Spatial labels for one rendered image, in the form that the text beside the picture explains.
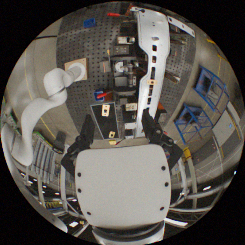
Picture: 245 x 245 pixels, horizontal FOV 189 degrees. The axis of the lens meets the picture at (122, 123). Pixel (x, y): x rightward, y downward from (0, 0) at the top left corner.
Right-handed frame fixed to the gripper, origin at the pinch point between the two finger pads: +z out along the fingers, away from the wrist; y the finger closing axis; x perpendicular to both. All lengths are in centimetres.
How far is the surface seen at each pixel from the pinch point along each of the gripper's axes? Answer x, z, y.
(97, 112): -22.0, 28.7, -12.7
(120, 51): 10.4, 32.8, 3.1
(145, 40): 20, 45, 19
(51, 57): 51, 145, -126
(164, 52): 14, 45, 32
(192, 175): -556, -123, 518
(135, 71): -11, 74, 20
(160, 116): -44, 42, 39
